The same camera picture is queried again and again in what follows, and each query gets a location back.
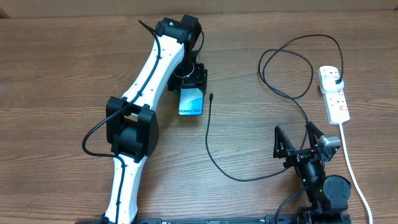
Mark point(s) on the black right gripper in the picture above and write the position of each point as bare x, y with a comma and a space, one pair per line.
295, 155

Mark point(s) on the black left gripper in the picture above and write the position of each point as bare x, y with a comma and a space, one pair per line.
199, 80

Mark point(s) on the blue Samsung Galaxy smartphone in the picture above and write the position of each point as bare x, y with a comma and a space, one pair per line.
191, 102

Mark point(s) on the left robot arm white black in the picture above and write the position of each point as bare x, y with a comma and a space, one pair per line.
132, 128

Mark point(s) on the white charger plug adapter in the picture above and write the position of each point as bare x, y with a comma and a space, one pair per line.
330, 85

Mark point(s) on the white power strip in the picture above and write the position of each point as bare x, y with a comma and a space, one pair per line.
335, 103

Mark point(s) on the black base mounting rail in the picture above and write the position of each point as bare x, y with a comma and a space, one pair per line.
214, 221

